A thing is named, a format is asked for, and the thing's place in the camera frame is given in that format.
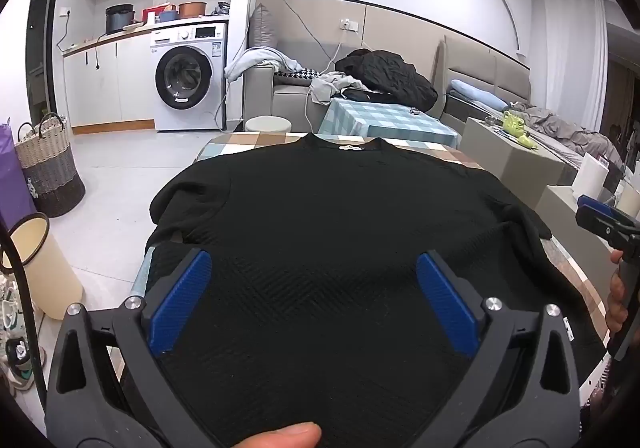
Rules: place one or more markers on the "black cooking pot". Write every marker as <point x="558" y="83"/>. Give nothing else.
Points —
<point x="120" y="19"/>

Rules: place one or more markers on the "black quilted jacket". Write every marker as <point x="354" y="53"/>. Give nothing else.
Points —
<point x="390" y="75"/>

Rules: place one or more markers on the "grey pillow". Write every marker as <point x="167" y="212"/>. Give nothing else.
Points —
<point x="262" y="28"/>

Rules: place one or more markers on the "copper pot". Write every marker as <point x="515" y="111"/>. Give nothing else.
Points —
<point x="192" y="9"/>

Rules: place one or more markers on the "blue basin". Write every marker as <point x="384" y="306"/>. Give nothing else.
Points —
<point x="169" y="16"/>

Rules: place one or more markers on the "houndstooth pillow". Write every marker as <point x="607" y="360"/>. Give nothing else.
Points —
<point x="295" y="75"/>

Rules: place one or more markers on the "person's right hand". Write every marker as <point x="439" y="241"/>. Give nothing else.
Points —
<point x="615" y="298"/>

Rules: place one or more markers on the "white sneaker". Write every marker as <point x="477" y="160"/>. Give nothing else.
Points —
<point x="17" y="360"/>

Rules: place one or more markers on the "white washing machine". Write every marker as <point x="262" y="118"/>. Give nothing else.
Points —
<point x="210" y="113"/>

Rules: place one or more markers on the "blue checked tablecloth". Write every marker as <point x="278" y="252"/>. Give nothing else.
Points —
<point x="380" y="120"/>

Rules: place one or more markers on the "round white stool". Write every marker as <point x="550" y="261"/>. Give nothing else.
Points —
<point x="267" y="124"/>

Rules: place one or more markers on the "grey daybed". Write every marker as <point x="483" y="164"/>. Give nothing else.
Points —
<point x="480" y="65"/>

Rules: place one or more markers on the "white curtain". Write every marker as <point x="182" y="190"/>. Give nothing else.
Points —
<point x="575" y="63"/>

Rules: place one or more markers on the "grey low table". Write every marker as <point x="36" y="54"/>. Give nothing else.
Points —
<point x="565" y="213"/>

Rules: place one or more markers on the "cream trash bin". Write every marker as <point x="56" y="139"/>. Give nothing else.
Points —
<point x="47" y="273"/>

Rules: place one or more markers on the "black knit sweater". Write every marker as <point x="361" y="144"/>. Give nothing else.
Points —
<point x="320" y="228"/>

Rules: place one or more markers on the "grey bedding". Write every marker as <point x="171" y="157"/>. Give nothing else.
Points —
<point x="570" y="130"/>

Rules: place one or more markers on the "grey sofa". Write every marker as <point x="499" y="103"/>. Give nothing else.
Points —
<point x="285" y="103"/>

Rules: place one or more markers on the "white base cabinet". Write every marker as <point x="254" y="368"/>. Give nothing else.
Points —
<point x="110" y="83"/>

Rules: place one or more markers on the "green plush toy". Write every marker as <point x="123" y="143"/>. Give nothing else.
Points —
<point x="517" y="125"/>

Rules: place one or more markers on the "white crumpled cloth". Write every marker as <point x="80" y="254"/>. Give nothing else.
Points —
<point x="330" y="83"/>

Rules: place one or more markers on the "light blue blanket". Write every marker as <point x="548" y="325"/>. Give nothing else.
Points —
<point x="255" y="60"/>

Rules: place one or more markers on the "blue pillow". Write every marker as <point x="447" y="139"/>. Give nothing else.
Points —
<point x="475" y="93"/>

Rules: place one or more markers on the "white wall outlet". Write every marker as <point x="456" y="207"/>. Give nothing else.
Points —
<point x="349" y="24"/>

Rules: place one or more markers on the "dark door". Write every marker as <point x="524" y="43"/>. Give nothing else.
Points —
<point x="42" y="38"/>

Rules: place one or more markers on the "woven laundry basket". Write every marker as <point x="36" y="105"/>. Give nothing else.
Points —
<point x="50" y="173"/>

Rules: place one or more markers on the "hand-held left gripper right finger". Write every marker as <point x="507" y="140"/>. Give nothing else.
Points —
<point x="447" y="303"/>

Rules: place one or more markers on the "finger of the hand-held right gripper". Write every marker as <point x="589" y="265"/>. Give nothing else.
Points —
<point x="602" y="228"/>
<point x="595" y="205"/>

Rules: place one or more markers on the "brown checked tablecloth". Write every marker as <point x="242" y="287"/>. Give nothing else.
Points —
<point x="230" y="145"/>

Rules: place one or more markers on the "red box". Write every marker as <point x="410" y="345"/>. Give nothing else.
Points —
<point x="151" y="14"/>

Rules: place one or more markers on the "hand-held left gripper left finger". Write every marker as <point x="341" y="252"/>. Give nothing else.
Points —
<point x="177" y="303"/>

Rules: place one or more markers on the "purple bag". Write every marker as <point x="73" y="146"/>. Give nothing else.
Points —
<point x="12" y="173"/>

